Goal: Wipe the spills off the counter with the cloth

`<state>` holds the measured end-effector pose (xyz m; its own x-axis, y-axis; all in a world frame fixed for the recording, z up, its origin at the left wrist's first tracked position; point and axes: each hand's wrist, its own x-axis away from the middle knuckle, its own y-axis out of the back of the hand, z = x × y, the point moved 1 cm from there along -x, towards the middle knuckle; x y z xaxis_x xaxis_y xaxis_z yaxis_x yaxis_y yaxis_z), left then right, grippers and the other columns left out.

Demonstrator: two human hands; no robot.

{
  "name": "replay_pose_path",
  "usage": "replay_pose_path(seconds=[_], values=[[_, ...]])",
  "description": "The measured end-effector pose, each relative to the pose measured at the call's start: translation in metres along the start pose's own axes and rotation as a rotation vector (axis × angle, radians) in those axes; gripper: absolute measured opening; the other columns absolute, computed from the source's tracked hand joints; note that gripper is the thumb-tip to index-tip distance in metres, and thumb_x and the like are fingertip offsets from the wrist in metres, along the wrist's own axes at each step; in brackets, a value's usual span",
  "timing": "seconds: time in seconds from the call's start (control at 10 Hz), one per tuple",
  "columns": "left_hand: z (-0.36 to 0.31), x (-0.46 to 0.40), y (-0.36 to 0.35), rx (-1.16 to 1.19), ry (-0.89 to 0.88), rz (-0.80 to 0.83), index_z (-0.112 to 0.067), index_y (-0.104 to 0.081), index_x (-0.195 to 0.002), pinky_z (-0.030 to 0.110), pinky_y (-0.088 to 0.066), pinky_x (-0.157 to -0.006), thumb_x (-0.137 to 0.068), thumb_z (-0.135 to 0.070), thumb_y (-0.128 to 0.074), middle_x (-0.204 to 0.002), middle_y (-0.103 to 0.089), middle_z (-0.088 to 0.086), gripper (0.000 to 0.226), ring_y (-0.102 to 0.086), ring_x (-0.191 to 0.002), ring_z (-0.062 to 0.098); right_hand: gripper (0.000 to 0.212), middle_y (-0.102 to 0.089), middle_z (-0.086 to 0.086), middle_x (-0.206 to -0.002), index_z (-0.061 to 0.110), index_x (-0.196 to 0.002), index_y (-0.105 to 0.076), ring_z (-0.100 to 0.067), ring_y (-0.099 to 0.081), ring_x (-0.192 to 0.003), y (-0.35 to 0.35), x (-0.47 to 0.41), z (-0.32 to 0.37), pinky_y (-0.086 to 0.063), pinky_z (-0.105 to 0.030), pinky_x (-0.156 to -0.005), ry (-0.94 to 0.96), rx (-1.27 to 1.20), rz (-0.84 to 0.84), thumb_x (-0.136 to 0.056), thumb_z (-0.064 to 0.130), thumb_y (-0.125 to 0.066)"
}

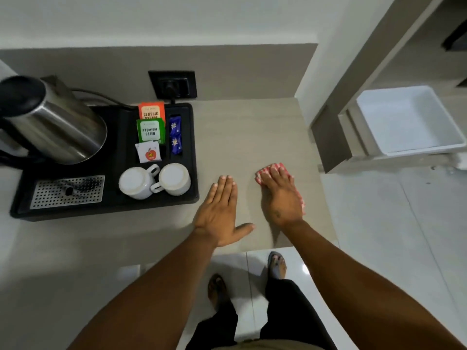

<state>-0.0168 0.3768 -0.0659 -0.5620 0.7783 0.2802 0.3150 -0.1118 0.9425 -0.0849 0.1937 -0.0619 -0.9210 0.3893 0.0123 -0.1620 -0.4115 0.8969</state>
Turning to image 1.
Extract person's right hand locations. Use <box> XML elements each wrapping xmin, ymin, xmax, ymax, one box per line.
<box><xmin>256</xmin><ymin>165</ymin><xmax>306</xmax><ymax>230</ymax></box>

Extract person's left hand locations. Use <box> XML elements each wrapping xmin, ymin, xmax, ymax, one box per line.
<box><xmin>193</xmin><ymin>175</ymin><xmax>256</xmax><ymax>248</ymax></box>

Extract red checked cleaning cloth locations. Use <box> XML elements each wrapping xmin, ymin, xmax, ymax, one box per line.
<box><xmin>255</xmin><ymin>163</ymin><xmax>305</xmax><ymax>216</ymax></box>

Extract person's left forearm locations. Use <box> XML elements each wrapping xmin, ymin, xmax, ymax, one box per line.
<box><xmin>67</xmin><ymin>227</ymin><xmax>220</xmax><ymax>350</ymax></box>

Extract person's right forearm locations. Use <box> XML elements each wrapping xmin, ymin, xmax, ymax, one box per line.
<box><xmin>281</xmin><ymin>219</ymin><xmax>467</xmax><ymax>350</ymax></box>

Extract white ceramic cup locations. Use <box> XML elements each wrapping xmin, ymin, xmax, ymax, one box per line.
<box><xmin>118</xmin><ymin>164</ymin><xmax>161</xmax><ymax>200</ymax></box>
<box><xmin>150</xmin><ymin>163</ymin><xmax>191</xmax><ymax>196</ymax></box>

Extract person's right sandal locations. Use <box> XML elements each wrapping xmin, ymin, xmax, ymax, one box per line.
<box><xmin>267</xmin><ymin>251</ymin><xmax>287</xmax><ymax>280</ymax></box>

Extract person's sandal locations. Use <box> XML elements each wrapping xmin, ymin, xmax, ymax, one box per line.
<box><xmin>267</xmin><ymin>251</ymin><xmax>287</xmax><ymax>280</ymax></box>
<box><xmin>207</xmin><ymin>274</ymin><xmax>230</xmax><ymax>312</ymax></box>

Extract person's left sandal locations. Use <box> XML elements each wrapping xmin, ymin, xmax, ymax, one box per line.
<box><xmin>207</xmin><ymin>274</ymin><xmax>230</xmax><ymax>312</ymax></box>

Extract white sachet with red apple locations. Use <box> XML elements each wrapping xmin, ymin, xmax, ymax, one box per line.
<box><xmin>135</xmin><ymin>141</ymin><xmax>162</xmax><ymax>164</ymax></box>

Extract green tea bag packet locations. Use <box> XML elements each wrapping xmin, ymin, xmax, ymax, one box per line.
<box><xmin>136</xmin><ymin>118</ymin><xmax>166</xmax><ymax>145</ymax></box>

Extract black trousers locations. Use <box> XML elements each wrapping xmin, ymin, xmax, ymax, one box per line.
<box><xmin>186</xmin><ymin>279</ymin><xmax>338</xmax><ymax>350</ymax></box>

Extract black plastic tray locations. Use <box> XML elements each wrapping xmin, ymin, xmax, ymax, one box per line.
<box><xmin>10</xmin><ymin>103</ymin><xmax>200</xmax><ymax>221</ymax></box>

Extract orange tea bag packet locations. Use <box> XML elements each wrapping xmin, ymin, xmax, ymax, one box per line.
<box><xmin>138</xmin><ymin>101</ymin><xmax>166</xmax><ymax>124</ymax></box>

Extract black power plug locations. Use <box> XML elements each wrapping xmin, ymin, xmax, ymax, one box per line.
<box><xmin>161</xmin><ymin>79</ymin><xmax>180</xmax><ymax>99</ymax></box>

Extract beige shirt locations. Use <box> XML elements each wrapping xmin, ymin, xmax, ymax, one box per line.
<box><xmin>212</xmin><ymin>339</ymin><xmax>325</xmax><ymax>350</ymax></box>

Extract white plastic drawer bin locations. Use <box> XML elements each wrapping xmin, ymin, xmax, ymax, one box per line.
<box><xmin>356</xmin><ymin>85</ymin><xmax>467</xmax><ymax>156</ymax></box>

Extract perforated metal drip grate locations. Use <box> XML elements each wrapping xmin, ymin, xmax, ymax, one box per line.
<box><xmin>30</xmin><ymin>175</ymin><xmax>106</xmax><ymax>210</ymax></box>

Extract steel electric kettle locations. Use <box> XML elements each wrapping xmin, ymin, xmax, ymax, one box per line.
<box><xmin>0</xmin><ymin>74</ymin><xmax>108</xmax><ymax>169</ymax></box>

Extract black wall socket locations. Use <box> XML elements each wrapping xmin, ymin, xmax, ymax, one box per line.
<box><xmin>148</xmin><ymin>70</ymin><xmax>198</xmax><ymax>99</ymax></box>

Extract black power cable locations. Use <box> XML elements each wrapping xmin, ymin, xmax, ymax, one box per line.
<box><xmin>71</xmin><ymin>88</ymin><xmax>137</xmax><ymax>108</ymax></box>

